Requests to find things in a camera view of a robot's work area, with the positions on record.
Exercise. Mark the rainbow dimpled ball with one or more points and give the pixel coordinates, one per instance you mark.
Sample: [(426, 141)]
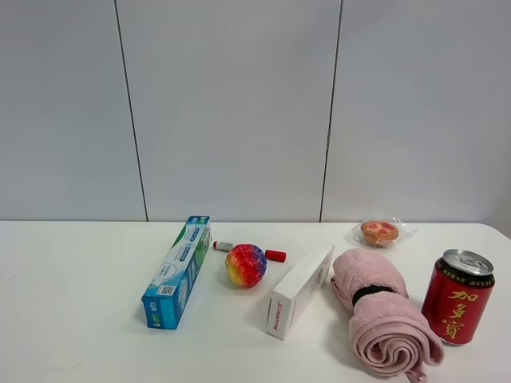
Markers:
[(246, 265)]

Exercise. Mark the red white marker pen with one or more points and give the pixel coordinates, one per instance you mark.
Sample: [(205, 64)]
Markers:
[(275, 256)]

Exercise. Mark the white cardboard box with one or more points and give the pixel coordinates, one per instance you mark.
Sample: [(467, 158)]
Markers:
[(293, 294)]

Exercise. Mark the wrapped small pastry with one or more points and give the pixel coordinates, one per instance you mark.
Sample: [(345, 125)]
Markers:
[(381, 233)]

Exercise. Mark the blue toothpaste box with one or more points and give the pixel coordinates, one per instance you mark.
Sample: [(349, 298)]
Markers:
[(166, 296)]

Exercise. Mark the black hair band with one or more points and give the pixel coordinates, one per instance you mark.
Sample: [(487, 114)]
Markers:
[(368, 290)]

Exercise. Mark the rolled pink towel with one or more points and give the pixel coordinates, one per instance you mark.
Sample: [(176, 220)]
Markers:
[(387, 331)]

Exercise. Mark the red drink can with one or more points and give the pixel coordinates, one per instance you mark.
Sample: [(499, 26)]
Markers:
[(459, 289)]

